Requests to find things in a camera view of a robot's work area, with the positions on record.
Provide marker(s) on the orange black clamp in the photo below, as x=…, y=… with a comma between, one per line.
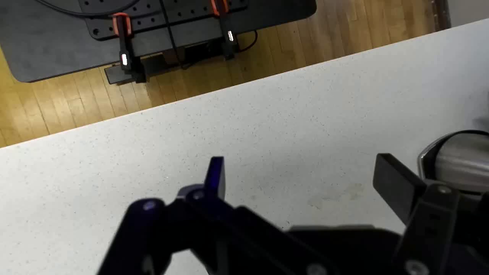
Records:
x=221, y=9
x=131, y=64

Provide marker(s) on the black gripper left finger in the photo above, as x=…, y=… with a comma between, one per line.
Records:
x=225, y=240

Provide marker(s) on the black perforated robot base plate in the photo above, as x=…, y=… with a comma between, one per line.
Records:
x=147, y=13

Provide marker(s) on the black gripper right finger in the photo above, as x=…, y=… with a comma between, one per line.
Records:
x=447, y=227

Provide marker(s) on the dark grey floor mat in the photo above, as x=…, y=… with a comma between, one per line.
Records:
x=45, y=38

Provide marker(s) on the orange black clamp right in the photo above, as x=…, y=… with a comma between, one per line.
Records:
x=221, y=9

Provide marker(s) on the orange black clamp left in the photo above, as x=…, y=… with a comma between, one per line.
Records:
x=131, y=64

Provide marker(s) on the steel coffee carafe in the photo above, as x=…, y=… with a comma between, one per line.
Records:
x=459, y=159

